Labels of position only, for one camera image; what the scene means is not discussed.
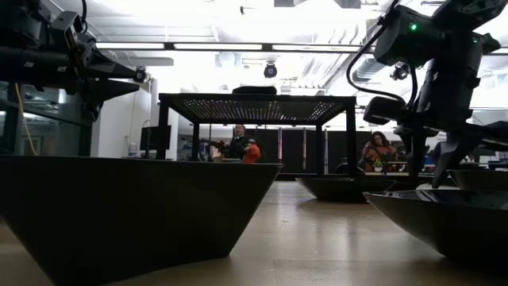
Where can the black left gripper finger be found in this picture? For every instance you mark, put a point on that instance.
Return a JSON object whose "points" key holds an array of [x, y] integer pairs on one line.
{"points": [[107, 67], [103, 89]]}

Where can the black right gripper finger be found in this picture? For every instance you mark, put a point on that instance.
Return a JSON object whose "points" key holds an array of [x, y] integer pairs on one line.
{"points": [[414, 151], [452, 155]]}

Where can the black wavy square mini plate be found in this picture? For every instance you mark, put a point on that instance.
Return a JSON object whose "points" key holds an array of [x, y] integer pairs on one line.
{"points": [[456, 226], [254, 90]]}

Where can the black rounded mini plate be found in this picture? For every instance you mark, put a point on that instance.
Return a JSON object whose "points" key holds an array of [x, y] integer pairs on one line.
{"points": [[345, 190]]}

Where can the black small square mini plate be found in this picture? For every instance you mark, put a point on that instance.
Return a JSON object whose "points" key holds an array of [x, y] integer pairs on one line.
{"points": [[119, 206]]}

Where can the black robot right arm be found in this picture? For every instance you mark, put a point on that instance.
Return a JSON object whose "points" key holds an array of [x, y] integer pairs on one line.
{"points": [[409, 39]]}

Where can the black ceiling spotlight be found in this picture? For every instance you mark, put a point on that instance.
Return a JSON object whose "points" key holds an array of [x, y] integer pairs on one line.
{"points": [[141, 74], [400, 71], [270, 70]]}

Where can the person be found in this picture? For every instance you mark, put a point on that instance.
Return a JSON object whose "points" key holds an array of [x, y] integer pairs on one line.
{"points": [[379, 151], [242, 145]]}

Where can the small potted plant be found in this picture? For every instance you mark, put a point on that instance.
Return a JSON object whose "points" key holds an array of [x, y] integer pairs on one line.
{"points": [[378, 165]]}

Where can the white plastic jug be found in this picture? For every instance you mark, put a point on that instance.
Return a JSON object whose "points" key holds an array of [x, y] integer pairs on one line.
{"points": [[133, 149]]}

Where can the black monitor on stand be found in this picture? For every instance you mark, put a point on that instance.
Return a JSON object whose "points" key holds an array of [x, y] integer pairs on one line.
{"points": [[155, 137]]}

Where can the overhead LED light bar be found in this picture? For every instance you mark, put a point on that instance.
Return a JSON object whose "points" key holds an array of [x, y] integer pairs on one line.
{"points": [[218, 46]]}

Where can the black room divider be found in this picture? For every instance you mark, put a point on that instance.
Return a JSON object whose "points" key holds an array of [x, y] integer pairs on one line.
{"points": [[293, 147]]}

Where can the black perforated metal shelf riser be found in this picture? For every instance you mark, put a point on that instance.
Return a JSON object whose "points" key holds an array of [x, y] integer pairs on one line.
{"points": [[258, 109]]}

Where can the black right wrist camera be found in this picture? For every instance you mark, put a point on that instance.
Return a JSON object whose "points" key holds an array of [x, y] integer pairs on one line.
{"points": [[383, 111]]}

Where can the black aluminium frame rail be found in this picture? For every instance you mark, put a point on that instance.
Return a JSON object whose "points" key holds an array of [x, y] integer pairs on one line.
{"points": [[289, 175]]}

